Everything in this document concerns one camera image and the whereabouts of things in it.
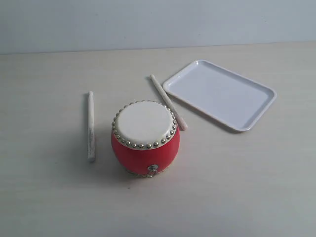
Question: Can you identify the white drumstick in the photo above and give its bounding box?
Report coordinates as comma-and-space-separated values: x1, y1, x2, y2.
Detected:
87, 91, 96, 162
149, 75, 188, 131

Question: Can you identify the small red drum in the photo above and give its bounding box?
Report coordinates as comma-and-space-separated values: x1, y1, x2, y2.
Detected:
111, 100, 180, 178

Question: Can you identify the white plastic tray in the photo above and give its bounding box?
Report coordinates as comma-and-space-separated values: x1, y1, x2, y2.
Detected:
162, 59, 277, 132

